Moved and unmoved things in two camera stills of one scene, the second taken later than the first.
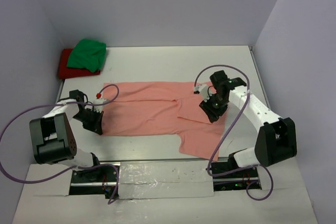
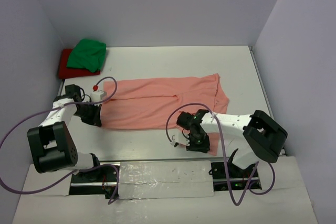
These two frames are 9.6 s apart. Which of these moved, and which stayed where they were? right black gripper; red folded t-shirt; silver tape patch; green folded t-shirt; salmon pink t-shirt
Moved: right black gripper; salmon pink t-shirt
Stayed: red folded t-shirt; green folded t-shirt; silver tape patch
